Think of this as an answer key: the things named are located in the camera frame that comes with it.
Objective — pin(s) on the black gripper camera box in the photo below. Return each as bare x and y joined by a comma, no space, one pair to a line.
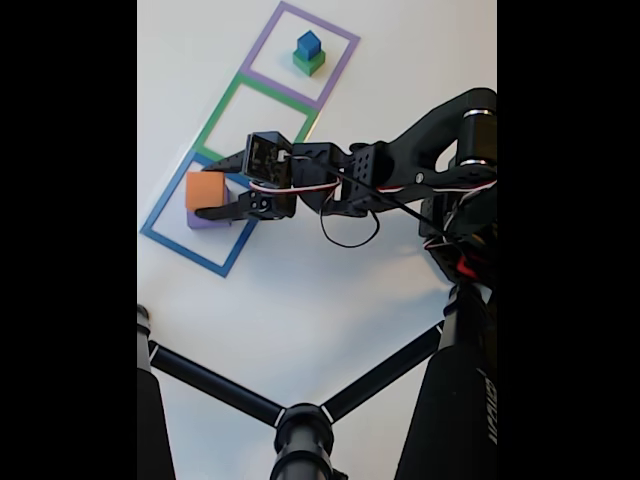
265,160

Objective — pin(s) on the black camera tripod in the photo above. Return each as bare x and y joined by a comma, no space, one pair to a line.
450,400

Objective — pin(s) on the orange square block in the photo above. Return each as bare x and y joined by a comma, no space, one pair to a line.
202,190

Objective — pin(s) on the blue square frame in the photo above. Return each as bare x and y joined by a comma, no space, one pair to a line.
200,255

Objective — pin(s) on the green square block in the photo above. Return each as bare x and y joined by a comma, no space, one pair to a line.
310,64

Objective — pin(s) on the purple square frame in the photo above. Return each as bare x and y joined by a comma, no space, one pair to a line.
345,55

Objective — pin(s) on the green square frame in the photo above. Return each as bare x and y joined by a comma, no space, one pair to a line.
212,125

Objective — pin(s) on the purple square block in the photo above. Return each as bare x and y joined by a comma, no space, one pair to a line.
210,223

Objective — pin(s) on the small blue cube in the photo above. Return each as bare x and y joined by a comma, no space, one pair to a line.
307,44

